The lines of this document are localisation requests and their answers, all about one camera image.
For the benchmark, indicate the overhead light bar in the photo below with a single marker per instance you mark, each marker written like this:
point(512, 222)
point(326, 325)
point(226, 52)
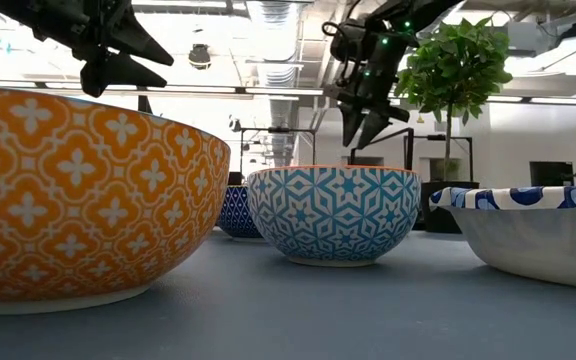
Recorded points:
point(283, 91)

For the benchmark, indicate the black monitor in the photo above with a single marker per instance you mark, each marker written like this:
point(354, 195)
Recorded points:
point(550, 174)

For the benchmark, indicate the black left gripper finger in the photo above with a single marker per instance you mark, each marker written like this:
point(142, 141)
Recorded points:
point(135, 37)
point(118, 72)

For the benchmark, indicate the white bowl blue floral rim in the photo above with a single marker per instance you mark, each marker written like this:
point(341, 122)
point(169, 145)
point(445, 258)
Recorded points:
point(528, 240)

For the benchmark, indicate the blue-grey table mat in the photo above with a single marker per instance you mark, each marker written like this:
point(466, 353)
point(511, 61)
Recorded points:
point(318, 320)

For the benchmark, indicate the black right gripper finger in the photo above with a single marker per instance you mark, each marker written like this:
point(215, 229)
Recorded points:
point(350, 125)
point(370, 127)

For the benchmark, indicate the black overhead camera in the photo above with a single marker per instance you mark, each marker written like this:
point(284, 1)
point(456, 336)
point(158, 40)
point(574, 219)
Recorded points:
point(199, 56)

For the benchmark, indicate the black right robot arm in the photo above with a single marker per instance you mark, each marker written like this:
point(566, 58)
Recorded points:
point(418, 12)

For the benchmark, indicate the dark blue patterned bowl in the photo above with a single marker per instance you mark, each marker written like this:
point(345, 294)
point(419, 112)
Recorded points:
point(238, 215)

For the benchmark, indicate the light blue star patterned bowl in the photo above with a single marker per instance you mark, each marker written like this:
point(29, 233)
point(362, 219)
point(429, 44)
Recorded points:
point(333, 215)

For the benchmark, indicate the orange quatrefoil patterned bowl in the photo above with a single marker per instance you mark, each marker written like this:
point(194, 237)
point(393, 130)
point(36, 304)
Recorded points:
point(68, 200)

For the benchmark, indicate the green potted plant black pot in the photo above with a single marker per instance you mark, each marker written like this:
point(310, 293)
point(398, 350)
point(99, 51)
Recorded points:
point(453, 65)

